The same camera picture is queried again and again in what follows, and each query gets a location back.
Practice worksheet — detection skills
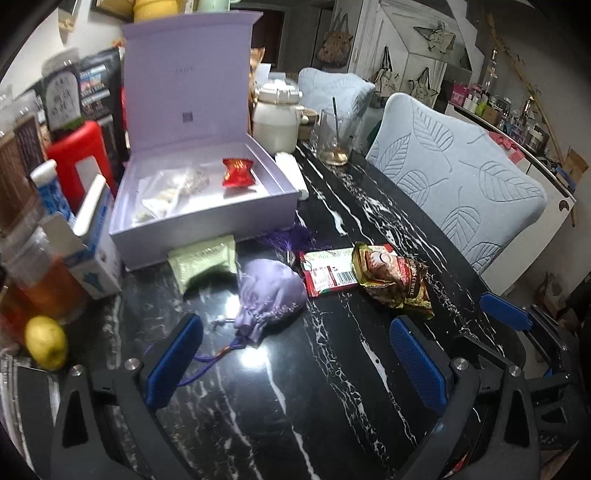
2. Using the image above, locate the metal spoon in glass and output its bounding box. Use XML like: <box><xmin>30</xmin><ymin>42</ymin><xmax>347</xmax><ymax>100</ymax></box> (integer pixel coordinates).
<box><xmin>332</xmin><ymin>97</ymin><xmax>345</xmax><ymax>156</ymax></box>

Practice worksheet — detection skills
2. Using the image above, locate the cream white kettle jar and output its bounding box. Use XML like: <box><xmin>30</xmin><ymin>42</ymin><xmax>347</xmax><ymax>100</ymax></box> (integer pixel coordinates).
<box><xmin>252</xmin><ymin>79</ymin><xmax>303</xmax><ymax>156</ymax></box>

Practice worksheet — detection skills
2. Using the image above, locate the hanging brown bag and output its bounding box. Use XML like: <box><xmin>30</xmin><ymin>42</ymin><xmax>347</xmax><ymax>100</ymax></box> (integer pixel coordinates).
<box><xmin>317</xmin><ymin>12</ymin><xmax>353</xmax><ymax>68</ymax></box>

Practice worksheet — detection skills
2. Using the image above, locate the blue white carton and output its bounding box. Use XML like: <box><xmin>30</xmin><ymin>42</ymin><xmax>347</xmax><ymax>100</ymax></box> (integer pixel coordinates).
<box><xmin>40</xmin><ymin>174</ymin><xmax>123</xmax><ymax>300</ymax></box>

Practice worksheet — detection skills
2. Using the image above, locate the green tea packet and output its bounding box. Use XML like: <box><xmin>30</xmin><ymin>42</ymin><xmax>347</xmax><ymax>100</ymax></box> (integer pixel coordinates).
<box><xmin>167</xmin><ymin>235</ymin><xmax>238</xmax><ymax>295</ymax></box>

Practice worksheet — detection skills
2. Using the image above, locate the clear drinking glass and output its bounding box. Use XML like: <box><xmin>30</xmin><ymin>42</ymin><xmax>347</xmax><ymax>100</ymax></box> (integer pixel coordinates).
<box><xmin>317</xmin><ymin>109</ymin><xmax>362</xmax><ymax>167</ymax></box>

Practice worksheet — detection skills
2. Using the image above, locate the leaf-pattern chair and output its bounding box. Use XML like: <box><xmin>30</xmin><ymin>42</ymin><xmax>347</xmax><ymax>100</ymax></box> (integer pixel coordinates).
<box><xmin>366</xmin><ymin>93</ymin><xmax>548</xmax><ymax>273</ymax></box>
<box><xmin>297</xmin><ymin>67</ymin><xmax>375</xmax><ymax>136</ymax></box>

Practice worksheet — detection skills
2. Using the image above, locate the far leaf-pattern chair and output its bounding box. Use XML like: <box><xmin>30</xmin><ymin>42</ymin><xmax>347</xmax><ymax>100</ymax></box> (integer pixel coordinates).
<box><xmin>297</xmin><ymin>67</ymin><xmax>375</xmax><ymax>136</ymax></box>

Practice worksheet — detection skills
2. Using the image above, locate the red white snack packet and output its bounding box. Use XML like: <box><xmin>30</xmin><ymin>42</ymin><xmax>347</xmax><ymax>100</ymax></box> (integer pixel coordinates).
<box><xmin>300</xmin><ymin>247</ymin><xmax>359</xmax><ymax>298</ymax></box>

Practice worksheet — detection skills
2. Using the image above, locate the black printed package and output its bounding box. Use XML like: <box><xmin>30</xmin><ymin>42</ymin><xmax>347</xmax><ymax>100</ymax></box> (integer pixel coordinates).
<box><xmin>78</xmin><ymin>47</ymin><xmax>128</xmax><ymax>164</ymax></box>

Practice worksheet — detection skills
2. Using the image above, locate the lavender gift box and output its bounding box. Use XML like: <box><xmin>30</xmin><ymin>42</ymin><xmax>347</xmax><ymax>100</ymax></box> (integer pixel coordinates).
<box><xmin>109</xmin><ymin>10</ymin><xmax>300</xmax><ymax>271</ymax></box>

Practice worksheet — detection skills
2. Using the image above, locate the clear plastic snack packet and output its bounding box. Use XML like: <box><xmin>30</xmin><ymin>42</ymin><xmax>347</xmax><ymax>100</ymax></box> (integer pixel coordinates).
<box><xmin>134</xmin><ymin>167</ymin><xmax>209</xmax><ymax>223</ymax></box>

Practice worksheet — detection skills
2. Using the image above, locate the yellow lemon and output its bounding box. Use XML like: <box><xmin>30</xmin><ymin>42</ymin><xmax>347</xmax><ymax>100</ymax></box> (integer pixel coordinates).
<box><xmin>24</xmin><ymin>316</ymin><xmax>68</xmax><ymax>371</ymax></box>

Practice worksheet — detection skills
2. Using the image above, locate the blue white bottle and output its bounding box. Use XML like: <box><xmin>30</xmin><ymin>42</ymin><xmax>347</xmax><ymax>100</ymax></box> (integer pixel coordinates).
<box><xmin>30</xmin><ymin>160</ymin><xmax>75</xmax><ymax>223</ymax></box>

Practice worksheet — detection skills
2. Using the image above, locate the purple satin pouch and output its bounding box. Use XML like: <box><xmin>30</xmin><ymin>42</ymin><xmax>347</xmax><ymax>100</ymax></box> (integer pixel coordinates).
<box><xmin>177</xmin><ymin>223</ymin><xmax>325</xmax><ymax>388</ymax></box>

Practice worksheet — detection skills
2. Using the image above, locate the amber liquid jar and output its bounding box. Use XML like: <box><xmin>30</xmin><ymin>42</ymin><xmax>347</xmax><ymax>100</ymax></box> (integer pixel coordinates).
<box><xmin>1</xmin><ymin>228</ymin><xmax>89</xmax><ymax>345</ymax></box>

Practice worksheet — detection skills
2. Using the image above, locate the yellow pot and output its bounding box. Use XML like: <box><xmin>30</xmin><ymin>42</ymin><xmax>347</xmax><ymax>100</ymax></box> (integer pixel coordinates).
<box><xmin>133</xmin><ymin>0</ymin><xmax>179</xmax><ymax>23</ymax></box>

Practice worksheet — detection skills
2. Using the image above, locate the red box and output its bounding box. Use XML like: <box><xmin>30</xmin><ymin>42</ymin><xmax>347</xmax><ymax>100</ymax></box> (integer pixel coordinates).
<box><xmin>47</xmin><ymin>121</ymin><xmax>117</xmax><ymax>213</ymax></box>

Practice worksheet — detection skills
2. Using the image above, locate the white rolled towel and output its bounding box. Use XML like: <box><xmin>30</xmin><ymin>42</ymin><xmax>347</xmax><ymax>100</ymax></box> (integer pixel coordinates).
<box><xmin>274</xmin><ymin>152</ymin><xmax>310</xmax><ymax>201</ymax></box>

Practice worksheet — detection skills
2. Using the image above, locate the bright red candy packet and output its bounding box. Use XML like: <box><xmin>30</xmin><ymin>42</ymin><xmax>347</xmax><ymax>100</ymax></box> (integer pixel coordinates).
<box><xmin>222</xmin><ymin>158</ymin><xmax>256</xmax><ymax>188</ymax></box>

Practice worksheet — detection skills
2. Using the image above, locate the near leaf-pattern chair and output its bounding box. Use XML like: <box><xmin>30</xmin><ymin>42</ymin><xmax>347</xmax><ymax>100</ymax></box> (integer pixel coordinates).
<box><xmin>366</xmin><ymin>93</ymin><xmax>548</xmax><ymax>273</ymax></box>

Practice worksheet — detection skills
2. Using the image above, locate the gold red packet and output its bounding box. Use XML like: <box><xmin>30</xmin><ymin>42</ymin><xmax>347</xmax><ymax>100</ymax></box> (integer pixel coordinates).
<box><xmin>352</xmin><ymin>242</ymin><xmax>434</xmax><ymax>318</ymax></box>

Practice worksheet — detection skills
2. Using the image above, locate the dark labelled jar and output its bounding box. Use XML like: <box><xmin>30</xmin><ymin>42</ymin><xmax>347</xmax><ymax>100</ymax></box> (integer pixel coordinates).
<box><xmin>41</xmin><ymin>47</ymin><xmax>84</xmax><ymax>142</ymax></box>

